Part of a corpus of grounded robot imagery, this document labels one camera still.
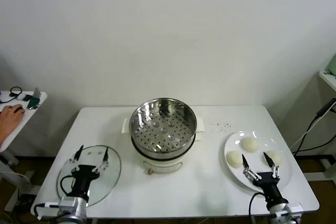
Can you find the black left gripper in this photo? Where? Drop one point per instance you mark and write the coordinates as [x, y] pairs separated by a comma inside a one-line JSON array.
[[85, 179]]

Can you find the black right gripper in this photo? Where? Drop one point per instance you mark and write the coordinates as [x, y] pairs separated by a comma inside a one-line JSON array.
[[269, 184]]

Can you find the white steamed baozi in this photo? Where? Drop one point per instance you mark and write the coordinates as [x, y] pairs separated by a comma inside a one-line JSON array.
[[233, 159], [250, 144], [275, 157]]

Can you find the round glass pot lid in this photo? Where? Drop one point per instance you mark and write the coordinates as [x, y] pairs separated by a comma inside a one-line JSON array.
[[111, 179]]

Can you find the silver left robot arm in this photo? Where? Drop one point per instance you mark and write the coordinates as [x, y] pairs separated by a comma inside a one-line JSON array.
[[73, 209]]

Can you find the perforated steel steamer basket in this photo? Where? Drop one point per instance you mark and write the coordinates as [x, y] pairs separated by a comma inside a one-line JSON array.
[[162, 134]]

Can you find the bare person hand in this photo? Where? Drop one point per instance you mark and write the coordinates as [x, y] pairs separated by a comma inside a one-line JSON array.
[[10, 120]]

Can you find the large white plate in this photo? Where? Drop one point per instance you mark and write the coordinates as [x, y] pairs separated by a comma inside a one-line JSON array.
[[286, 175]]

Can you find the white electric cooker pot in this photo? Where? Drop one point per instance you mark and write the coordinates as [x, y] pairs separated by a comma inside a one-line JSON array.
[[160, 165]]

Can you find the black floor power strip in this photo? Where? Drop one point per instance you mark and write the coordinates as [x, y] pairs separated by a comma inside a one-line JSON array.
[[25, 200]]

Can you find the small white side table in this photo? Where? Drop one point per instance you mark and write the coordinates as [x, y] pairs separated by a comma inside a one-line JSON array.
[[31, 115]]

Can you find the green circuit device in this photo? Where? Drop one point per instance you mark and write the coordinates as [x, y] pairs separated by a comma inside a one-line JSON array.
[[33, 102]]

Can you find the grey upright phone stand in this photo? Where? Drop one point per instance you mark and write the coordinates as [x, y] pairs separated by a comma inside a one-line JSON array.
[[37, 93]]

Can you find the small black gadget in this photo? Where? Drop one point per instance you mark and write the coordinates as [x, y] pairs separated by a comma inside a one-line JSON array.
[[26, 98]]

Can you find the black power adapter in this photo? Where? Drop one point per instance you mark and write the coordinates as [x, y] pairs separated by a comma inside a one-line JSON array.
[[325, 107]]

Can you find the small white gadget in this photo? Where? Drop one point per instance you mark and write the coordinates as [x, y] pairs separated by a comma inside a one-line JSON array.
[[19, 97]]

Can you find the white shelf board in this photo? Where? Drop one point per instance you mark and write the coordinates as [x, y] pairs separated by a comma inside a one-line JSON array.
[[329, 78]]

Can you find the mint green appliance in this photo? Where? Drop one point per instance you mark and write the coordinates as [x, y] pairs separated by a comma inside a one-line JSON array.
[[333, 64]]

